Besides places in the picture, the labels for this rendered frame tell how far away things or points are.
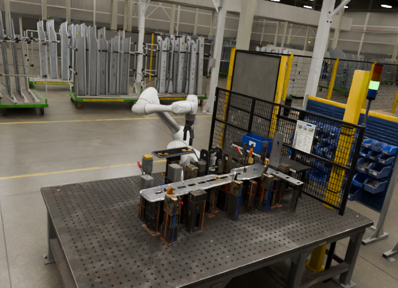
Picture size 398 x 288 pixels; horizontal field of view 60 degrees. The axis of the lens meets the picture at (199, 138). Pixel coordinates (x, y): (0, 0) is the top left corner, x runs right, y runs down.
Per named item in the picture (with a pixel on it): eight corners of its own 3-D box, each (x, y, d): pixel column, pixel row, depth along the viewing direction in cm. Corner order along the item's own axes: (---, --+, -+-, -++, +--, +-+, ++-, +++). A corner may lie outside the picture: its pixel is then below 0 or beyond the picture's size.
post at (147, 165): (142, 209, 286) (145, 160, 274) (138, 205, 292) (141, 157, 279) (150, 207, 291) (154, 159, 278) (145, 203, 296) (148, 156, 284)
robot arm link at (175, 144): (173, 165, 359) (161, 152, 346) (179, 151, 369) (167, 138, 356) (185, 164, 349) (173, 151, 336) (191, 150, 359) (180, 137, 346)
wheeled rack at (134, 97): (74, 109, 872) (74, 37, 821) (67, 101, 954) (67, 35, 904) (145, 108, 965) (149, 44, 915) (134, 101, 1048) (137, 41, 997)
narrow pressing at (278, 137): (277, 168, 330) (283, 134, 320) (268, 164, 338) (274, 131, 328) (278, 168, 330) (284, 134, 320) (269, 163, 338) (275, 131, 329)
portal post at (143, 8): (141, 84, 1378) (146, -3, 1284) (132, 80, 1451) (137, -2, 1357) (149, 85, 1397) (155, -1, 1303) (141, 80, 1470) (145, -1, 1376)
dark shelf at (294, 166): (297, 173, 321) (297, 170, 320) (230, 144, 386) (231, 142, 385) (310, 170, 334) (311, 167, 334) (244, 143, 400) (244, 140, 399)
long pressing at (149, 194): (152, 204, 236) (153, 202, 236) (136, 191, 253) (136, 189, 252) (278, 172, 323) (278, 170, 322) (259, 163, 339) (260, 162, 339)
